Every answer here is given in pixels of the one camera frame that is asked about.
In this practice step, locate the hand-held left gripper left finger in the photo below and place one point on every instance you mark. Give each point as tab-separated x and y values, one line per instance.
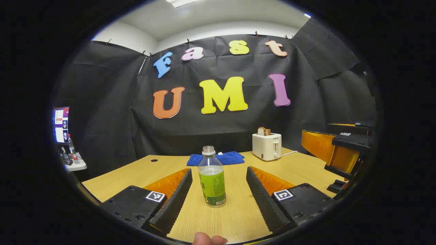
172	207

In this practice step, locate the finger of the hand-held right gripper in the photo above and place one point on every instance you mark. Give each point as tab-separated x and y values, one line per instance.
361	129
320	144

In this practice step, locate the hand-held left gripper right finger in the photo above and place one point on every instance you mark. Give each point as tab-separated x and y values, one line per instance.
264	204

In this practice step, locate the green label water bottle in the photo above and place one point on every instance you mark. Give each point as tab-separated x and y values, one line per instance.
212	183

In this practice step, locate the small red label bottle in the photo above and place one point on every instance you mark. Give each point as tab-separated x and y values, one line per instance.
71	148

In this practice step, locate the white toaster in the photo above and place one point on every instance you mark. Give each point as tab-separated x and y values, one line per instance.
265	146

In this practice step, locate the blue cloth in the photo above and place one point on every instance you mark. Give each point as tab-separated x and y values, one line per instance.
232	158

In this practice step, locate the bread slice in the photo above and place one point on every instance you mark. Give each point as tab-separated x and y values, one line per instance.
263	131

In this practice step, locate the white side table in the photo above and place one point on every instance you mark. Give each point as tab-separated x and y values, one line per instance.
77	166

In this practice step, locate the black small device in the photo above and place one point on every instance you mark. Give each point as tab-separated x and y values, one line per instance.
66	158

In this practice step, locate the computer monitor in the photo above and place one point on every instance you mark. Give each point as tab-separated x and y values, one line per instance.
61	124

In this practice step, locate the ceiling light panel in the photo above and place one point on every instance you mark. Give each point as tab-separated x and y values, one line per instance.
182	2

